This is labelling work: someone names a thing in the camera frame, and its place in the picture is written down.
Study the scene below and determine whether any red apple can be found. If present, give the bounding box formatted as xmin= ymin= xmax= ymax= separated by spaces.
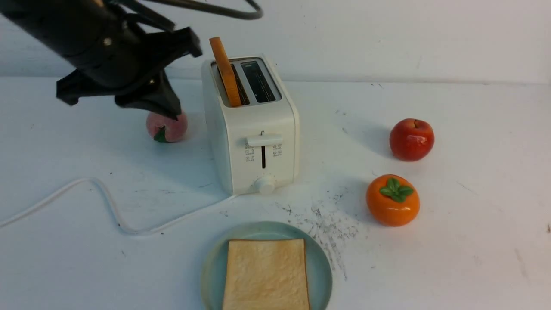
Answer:
xmin=389 ymin=118 xmax=435 ymax=161

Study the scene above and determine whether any white power cord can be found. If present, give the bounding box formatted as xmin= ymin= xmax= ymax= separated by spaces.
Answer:
xmin=0 ymin=177 xmax=238 ymax=236

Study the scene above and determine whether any orange persimmon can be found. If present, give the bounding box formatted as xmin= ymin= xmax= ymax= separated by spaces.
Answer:
xmin=365 ymin=174 xmax=421 ymax=227

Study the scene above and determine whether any toast slice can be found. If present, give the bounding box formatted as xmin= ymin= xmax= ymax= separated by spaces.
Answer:
xmin=209 ymin=37 xmax=242 ymax=107
xmin=222 ymin=238 xmax=310 ymax=310

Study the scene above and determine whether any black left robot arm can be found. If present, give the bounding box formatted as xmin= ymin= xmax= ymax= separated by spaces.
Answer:
xmin=0 ymin=0 xmax=202 ymax=120

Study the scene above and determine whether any light green plate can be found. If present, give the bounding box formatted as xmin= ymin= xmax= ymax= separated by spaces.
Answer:
xmin=200 ymin=220 xmax=333 ymax=310

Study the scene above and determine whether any white two-slot toaster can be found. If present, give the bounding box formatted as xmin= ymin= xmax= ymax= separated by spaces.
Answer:
xmin=201 ymin=54 xmax=300 ymax=196

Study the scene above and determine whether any pink peach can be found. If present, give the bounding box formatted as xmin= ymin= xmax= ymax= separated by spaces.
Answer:
xmin=146 ymin=112 xmax=188 ymax=143

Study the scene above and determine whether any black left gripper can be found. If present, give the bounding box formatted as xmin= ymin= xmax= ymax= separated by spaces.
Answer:
xmin=56 ymin=12 xmax=202 ymax=120

